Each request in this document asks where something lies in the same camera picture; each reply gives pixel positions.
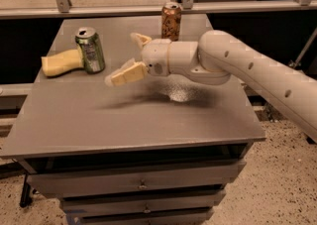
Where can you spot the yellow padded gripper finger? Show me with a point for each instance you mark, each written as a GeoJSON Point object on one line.
{"type": "Point", "coordinates": [140, 40]}
{"type": "Point", "coordinates": [130, 71]}

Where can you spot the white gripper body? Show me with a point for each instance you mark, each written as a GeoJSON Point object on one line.
{"type": "Point", "coordinates": [156, 56]}

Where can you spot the green soda can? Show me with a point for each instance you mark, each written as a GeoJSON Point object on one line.
{"type": "Point", "coordinates": [90, 49]}

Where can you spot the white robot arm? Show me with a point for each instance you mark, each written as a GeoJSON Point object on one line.
{"type": "Point", "coordinates": [213, 59]}

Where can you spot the brown soda can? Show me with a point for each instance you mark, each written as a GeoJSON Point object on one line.
{"type": "Point", "coordinates": [170, 21]}

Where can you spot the yellow sponge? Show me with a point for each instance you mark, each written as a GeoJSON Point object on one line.
{"type": "Point", "coordinates": [61, 63]}

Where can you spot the grey drawer cabinet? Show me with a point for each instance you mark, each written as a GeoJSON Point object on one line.
{"type": "Point", "coordinates": [76, 122]}

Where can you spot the top grey drawer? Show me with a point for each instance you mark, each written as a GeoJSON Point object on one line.
{"type": "Point", "coordinates": [108, 181]}

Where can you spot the grey drawer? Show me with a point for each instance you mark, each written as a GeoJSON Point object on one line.
{"type": "Point", "coordinates": [108, 181]}
{"type": "Point", "coordinates": [167, 217]}
{"type": "Point", "coordinates": [143, 203]}

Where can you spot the middle grey drawer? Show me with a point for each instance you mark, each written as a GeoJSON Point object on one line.
{"type": "Point", "coordinates": [143, 203]}

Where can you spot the bottom grey drawer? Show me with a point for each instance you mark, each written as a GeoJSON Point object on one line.
{"type": "Point", "coordinates": [167, 217]}

